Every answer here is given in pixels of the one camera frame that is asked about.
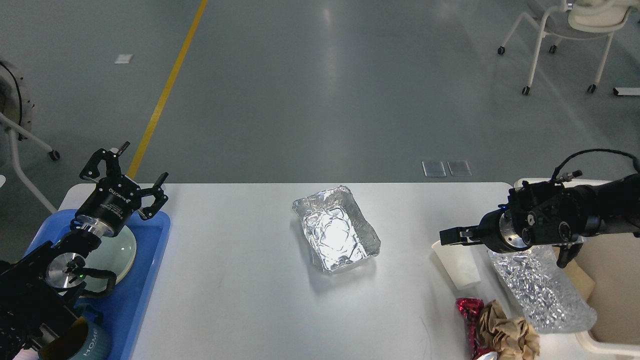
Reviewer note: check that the crumpled foil tray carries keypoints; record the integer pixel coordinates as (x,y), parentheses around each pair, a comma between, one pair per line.
(542,291)

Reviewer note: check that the white stand leg right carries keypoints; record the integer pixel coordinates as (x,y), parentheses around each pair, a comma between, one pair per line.
(626,91)

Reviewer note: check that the pink ribbed mug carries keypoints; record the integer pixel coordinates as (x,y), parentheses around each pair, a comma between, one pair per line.
(27,354)

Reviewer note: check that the right floor outlet plate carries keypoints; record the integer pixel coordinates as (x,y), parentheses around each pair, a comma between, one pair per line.
(459,168)

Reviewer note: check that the floor outlet plate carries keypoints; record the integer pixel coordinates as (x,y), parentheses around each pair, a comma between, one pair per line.
(459,168)
(434,169)

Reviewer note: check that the large brown paper bag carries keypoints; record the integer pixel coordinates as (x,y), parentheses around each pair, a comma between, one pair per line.
(582,281)

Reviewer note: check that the pink plate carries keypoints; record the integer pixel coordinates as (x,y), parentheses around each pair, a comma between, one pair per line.
(125,272)

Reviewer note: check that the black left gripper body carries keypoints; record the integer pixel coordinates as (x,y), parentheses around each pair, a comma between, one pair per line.
(109,206)

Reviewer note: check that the left floor outlet plate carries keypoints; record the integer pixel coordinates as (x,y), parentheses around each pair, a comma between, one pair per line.
(434,169)

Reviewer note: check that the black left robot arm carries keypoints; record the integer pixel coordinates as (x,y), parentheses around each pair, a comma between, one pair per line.
(39,292)

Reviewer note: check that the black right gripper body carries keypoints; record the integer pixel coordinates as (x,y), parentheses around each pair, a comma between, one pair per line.
(497,233)

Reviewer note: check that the aluminium foil tray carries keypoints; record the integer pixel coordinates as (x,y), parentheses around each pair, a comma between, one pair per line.
(336,231)

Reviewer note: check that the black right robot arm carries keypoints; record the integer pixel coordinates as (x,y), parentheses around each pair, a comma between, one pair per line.
(550,213)

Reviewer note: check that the crumpled brown paper ball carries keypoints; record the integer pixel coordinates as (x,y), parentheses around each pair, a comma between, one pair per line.
(513,338)

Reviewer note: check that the white frame with caster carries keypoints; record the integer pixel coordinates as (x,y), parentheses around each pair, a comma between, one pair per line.
(17,115)

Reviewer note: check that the lying white paper cup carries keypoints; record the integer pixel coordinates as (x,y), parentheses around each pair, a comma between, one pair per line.
(459,263)

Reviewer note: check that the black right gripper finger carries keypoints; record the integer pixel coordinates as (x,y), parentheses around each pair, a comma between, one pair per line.
(460,234)
(462,241)

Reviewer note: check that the blue plastic tray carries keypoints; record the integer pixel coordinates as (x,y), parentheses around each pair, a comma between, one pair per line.
(121,313)

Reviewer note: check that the red white crushed can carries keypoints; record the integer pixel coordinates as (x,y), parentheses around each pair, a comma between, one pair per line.
(470,309)

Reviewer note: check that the dark green mug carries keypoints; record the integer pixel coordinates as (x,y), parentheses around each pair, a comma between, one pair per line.
(84,340)

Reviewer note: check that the white chair on casters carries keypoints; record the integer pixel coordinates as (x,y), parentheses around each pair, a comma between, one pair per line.
(574,20)

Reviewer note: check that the beige plastic bin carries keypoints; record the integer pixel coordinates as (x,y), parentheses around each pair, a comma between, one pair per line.
(613,262)

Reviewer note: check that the light green plate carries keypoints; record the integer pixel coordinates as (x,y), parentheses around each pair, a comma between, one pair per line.
(118,250)

